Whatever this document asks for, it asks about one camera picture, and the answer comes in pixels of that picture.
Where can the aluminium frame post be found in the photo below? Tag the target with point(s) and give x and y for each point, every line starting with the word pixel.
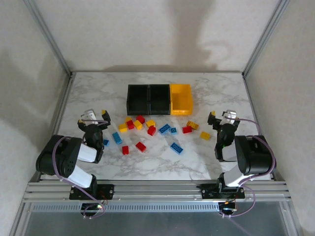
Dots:
pixel 49 37
pixel 265 37

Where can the small blue lego brick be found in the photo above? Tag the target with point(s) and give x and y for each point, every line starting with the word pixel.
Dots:
pixel 106 142
pixel 173 130

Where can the aluminium table side rail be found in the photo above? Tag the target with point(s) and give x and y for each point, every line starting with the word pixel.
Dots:
pixel 251 98
pixel 66 91

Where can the black controller board with lights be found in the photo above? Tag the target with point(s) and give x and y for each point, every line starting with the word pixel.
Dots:
pixel 88 208
pixel 227 210

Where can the yellow plastic storage bin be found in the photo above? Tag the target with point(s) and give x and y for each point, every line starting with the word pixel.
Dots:
pixel 180 111

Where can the aluminium table back rail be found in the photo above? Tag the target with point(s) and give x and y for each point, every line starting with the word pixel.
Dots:
pixel 157 72

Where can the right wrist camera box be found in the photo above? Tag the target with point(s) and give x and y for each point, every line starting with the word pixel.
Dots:
pixel 230 115

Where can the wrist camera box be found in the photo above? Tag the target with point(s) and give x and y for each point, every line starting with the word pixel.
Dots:
pixel 230 115
pixel 89 116

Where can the large layered yellow lego brick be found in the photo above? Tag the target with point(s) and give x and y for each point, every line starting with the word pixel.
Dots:
pixel 193 125

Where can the grey translucent lower panel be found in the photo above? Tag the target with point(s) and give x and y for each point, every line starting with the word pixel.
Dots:
pixel 157 225

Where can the long blue lego brick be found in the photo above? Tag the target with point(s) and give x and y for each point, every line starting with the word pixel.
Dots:
pixel 117 138
pixel 177 148
pixel 164 129

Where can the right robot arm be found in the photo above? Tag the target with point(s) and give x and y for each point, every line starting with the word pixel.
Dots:
pixel 256 155

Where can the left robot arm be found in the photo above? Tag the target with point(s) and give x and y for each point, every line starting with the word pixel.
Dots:
pixel 61 157

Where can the flat yellow lego brick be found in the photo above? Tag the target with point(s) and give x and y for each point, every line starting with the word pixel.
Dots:
pixel 205 135

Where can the small yellow lego brick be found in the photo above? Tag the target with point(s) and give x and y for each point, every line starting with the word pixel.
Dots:
pixel 128 119
pixel 122 127
pixel 150 123
pixel 138 125

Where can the rectangular red lego brick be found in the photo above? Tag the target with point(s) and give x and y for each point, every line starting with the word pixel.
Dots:
pixel 187 130

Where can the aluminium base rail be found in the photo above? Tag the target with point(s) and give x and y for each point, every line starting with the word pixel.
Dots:
pixel 157 190

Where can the black plastic storage bin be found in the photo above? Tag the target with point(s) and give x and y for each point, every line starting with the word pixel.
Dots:
pixel 159 99
pixel 138 99

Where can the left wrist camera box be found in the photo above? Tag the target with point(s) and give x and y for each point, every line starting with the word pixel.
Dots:
pixel 89 116

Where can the small red lego brick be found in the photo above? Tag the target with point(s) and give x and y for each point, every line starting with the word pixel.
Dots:
pixel 140 119
pixel 125 150
pixel 151 131
pixel 130 125
pixel 140 147

